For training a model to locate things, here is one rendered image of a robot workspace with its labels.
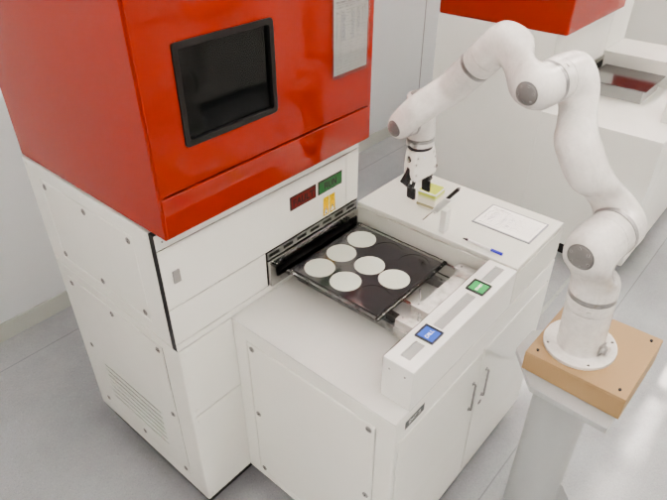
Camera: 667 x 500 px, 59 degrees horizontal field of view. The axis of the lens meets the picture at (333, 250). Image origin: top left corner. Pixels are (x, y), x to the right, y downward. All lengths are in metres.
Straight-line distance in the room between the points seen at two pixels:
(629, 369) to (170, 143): 1.29
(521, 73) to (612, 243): 0.43
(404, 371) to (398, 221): 0.69
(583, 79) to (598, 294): 0.51
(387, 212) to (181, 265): 0.78
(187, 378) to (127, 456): 0.83
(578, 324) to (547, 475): 0.60
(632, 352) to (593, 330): 0.18
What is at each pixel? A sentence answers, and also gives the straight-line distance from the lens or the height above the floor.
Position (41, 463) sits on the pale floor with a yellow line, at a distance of 2.74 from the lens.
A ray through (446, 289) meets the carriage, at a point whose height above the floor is 0.88.
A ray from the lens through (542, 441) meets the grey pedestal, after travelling 1.96.
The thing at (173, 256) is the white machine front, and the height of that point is 1.14.
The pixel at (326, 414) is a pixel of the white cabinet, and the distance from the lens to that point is 1.75.
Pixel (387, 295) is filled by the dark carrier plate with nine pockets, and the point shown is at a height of 0.90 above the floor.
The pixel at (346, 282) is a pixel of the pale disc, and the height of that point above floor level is 0.90.
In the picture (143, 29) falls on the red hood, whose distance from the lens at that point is 1.31.
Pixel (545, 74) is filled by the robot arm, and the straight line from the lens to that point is 1.38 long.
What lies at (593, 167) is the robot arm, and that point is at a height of 1.43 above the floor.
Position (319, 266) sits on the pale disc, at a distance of 1.90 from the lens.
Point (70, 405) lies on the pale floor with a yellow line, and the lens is 2.90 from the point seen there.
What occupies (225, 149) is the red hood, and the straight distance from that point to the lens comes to 1.51.
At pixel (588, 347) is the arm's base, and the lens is 1.70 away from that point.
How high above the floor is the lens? 2.04
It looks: 35 degrees down
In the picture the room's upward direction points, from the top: straight up
